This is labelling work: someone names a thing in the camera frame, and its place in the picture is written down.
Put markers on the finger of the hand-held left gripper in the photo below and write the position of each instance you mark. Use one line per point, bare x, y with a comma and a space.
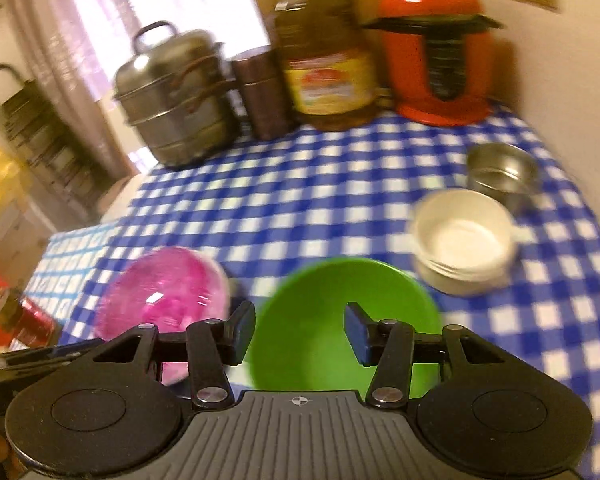
40, 362

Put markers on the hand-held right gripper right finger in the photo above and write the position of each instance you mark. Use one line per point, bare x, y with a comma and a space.
357, 335

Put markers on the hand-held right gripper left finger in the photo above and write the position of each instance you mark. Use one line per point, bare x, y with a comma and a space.
242, 332

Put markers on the green plastic bowl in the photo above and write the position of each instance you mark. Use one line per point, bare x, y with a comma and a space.
305, 300

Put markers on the stainless steel bowl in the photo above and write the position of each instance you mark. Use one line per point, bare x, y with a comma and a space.
500, 175

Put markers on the red packaging box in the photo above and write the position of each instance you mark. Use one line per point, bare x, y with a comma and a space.
10, 310

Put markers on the light blue patterned cloth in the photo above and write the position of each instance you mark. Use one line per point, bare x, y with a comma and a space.
65, 265

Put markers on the cardboard box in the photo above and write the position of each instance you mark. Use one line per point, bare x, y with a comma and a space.
10, 240

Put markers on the blue white checkered tablecloth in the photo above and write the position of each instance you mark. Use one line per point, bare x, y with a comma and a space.
330, 200

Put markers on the stacked metal tiffin carrier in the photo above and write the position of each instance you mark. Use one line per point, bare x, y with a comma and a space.
40, 135

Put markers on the stainless steel steamer pot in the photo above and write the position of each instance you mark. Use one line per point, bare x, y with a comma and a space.
180, 105

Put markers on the brown cylindrical canister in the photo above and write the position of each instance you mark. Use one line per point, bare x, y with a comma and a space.
262, 95

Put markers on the large cooking oil bottle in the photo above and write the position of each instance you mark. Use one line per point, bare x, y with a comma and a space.
325, 70

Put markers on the orange electric pressure cooker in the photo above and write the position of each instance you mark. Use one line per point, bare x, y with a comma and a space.
420, 60

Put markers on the sheer pink curtain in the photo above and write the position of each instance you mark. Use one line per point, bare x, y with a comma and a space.
80, 20

